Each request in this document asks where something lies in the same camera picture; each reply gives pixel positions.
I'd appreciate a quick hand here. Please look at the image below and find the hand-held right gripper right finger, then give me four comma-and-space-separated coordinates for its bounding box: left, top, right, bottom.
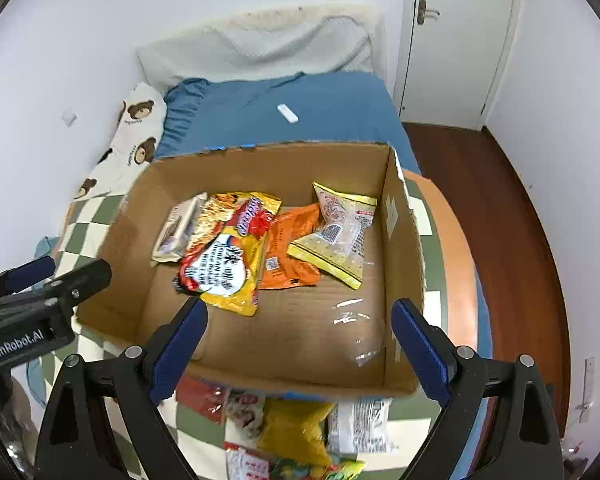
391, 298, 566, 480

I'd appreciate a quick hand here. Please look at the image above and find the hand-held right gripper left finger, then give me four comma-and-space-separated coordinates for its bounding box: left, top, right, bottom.
34, 297, 209, 480

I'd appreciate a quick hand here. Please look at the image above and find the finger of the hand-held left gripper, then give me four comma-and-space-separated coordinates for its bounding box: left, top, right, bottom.
0, 255, 57, 301
0, 259, 113, 311

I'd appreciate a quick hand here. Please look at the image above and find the dark red snack packet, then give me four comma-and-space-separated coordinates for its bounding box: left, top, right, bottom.
177, 377, 231, 426

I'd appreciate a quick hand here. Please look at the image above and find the white pink picture snack packet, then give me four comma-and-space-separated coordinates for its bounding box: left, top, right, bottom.
224, 390, 267, 443

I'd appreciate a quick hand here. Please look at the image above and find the white black-text snack packet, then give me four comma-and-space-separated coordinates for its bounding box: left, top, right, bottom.
326, 399, 398, 456

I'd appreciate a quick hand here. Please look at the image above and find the brown cardboard box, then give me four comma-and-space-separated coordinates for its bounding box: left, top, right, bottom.
75, 142, 426, 403

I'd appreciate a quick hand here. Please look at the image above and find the small red white snack packet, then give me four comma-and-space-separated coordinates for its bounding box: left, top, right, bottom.
225, 442, 281, 480

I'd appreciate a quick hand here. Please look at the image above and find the plain yellow snack packet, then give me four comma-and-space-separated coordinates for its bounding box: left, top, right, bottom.
257, 399, 333, 466

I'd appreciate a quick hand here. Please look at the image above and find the green colourful candy packet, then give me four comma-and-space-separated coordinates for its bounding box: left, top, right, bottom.
275, 457, 366, 480

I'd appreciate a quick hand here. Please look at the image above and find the light blue cloth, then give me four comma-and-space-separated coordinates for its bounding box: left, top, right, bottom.
25, 237, 58, 406

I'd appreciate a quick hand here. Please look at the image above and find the green white checkered tablecloth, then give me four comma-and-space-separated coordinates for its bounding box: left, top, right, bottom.
55, 170, 481, 480

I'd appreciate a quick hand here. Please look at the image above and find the clear plastic film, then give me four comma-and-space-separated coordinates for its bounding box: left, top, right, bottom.
330, 300, 386, 366

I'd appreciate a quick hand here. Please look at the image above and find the yellow red noodle snack packet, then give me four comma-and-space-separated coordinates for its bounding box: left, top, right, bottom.
172, 191, 282, 317

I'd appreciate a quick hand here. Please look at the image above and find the white brown wafer packet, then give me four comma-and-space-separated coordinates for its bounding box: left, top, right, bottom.
151, 192, 208, 265

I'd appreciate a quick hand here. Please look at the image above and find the plain orange snack packet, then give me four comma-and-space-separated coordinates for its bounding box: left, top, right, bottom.
256, 203, 323, 291

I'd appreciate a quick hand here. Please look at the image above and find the bear print pillow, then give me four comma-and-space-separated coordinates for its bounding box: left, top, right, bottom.
65, 84, 168, 226

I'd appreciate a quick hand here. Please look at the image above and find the yellow-edged clear snack packet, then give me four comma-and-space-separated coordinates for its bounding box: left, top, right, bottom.
286, 181, 378, 291

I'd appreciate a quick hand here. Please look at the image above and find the blue bed sheet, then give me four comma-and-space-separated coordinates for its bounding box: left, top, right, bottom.
155, 72, 421, 176

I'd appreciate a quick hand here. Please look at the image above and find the grey quilted cushion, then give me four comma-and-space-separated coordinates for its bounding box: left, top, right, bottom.
137, 16, 373, 86

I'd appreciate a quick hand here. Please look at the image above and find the white door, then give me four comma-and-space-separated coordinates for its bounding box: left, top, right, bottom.
392, 0, 523, 128

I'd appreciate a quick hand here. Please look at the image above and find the cream fluffy headboard cover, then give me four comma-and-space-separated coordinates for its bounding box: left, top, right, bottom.
215, 4, 387, 81

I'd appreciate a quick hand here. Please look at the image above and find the white wall socket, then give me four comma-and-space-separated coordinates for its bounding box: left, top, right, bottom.
577, 357, 596, 423

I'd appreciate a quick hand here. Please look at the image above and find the metal door handle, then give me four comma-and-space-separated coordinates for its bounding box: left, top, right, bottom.
417, 0, 441, 25

